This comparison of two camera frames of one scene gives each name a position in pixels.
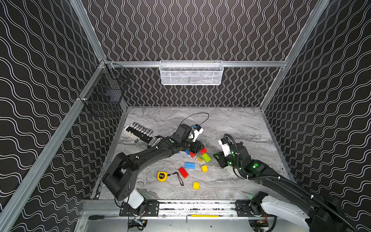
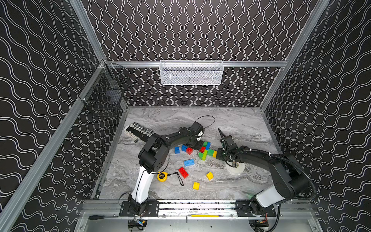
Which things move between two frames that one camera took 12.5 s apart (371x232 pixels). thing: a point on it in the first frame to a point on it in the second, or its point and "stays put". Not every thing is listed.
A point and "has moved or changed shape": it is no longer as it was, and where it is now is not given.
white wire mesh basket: [191, 72] stays put
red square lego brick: [192, 154] has moved or changed shape
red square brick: [203, 151] stays put
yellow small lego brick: [205, 168] to [209, 176]
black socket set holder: [135, 132] stays put
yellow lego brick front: [196, 185] stays put
